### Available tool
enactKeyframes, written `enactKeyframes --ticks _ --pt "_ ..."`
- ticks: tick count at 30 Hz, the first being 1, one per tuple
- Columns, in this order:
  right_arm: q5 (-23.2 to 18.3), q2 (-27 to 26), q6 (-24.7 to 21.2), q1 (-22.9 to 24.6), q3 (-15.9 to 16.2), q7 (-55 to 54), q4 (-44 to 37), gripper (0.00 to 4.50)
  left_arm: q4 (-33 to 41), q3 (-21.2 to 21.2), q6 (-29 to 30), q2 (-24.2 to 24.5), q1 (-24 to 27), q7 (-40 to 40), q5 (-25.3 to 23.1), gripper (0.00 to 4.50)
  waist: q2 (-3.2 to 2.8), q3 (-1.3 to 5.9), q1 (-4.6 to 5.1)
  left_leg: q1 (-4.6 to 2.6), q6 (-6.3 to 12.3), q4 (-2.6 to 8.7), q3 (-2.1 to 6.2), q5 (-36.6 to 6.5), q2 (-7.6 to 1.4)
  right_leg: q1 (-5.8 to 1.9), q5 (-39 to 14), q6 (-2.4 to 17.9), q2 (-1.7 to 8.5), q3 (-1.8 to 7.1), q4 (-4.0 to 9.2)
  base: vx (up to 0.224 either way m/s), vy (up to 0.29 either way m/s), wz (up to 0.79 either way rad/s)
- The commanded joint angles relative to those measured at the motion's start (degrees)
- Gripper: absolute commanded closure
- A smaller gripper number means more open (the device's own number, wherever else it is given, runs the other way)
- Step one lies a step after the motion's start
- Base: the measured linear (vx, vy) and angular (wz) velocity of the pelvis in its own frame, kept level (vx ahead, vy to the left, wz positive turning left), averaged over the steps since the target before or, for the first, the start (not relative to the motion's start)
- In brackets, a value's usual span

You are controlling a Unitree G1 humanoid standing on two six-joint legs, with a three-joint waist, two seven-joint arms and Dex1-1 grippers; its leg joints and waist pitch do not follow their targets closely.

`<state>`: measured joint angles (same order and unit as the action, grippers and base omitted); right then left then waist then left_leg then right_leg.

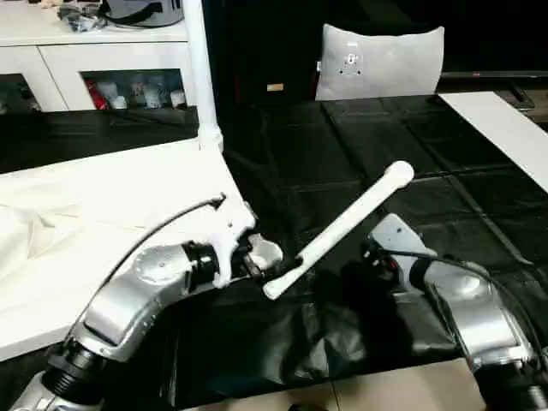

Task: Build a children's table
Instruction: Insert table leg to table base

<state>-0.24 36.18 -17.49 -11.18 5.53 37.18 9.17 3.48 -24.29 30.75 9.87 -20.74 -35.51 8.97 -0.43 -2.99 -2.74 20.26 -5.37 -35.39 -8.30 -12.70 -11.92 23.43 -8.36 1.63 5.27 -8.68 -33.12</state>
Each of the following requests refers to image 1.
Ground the white plastic table leg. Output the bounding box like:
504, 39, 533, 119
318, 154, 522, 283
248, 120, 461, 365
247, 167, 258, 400
181, 0, 225, 155
261, 161, 416, 302

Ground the white plastic table top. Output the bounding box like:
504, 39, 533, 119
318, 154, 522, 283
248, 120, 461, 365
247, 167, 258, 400
0, 137, 284, 362

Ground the black work mat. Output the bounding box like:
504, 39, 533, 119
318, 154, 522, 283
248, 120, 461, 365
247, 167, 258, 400
0, 90, 548, 411

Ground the white board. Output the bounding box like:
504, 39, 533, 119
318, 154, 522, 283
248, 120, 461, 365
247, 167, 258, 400
438, 92, 548, 195

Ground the grey cushion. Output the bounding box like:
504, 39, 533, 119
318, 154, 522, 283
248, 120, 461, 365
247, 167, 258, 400
315, 24, 446, 102

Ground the black cabinet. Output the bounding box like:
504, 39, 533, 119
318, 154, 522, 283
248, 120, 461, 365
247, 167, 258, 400
195, 0, 326, 129

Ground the white cabinet with glass doors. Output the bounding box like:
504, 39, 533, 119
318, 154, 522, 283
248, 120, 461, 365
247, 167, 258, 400
0, 15, 200, 114

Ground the dark gear on cabinet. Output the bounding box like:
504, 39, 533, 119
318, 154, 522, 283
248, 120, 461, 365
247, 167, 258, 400
56, 0, 185, 32

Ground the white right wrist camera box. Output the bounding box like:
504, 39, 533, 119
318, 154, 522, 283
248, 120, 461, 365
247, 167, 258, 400
368, 213, 431, 259

